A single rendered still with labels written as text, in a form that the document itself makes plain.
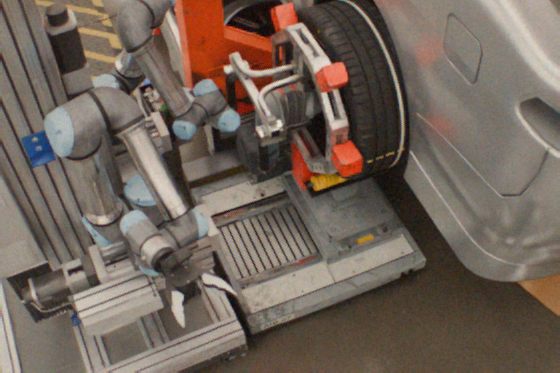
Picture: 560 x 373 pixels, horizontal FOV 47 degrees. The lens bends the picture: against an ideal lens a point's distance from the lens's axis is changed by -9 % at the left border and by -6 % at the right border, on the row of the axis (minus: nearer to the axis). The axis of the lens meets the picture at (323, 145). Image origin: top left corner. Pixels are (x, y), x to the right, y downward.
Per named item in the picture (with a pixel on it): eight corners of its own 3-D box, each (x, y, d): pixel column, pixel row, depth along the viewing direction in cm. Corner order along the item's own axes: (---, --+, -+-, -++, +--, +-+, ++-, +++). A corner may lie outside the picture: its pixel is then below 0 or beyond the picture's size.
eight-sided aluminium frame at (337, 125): (344, 197, 256) (352, 89, 215) (328, 202, 254) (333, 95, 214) (287, 102, 289) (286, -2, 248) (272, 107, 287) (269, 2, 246)
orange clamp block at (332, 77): (342, 87, 226) (350, 80, 218) (320, 94, 224) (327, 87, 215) (335, 68, 227) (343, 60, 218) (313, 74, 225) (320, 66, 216)
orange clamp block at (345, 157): (350, 153, 239) (362, 171, 233) (329, 160, 236) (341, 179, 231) (351, 139, 233) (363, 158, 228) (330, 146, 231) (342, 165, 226)
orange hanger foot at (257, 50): (339, 70, 312) (342, 10, 286) (230, 102, 296) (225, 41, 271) (324, 49, 322) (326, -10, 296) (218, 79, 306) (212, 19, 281)
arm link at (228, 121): (234, 104, 226) (246, 124, 230) (219, 99, 234) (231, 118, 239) (216, 119, 223) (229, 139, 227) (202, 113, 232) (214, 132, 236)
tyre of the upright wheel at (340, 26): (338, -34, 258) (338, 95, 304) (282, -21, 251) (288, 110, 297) (429, 56, 215) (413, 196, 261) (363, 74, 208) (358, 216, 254)
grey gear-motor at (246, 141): (333, 172, 329) (336, 121, 303) (251, 200, 316) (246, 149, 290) (318, 146, 339) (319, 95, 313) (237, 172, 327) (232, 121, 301)
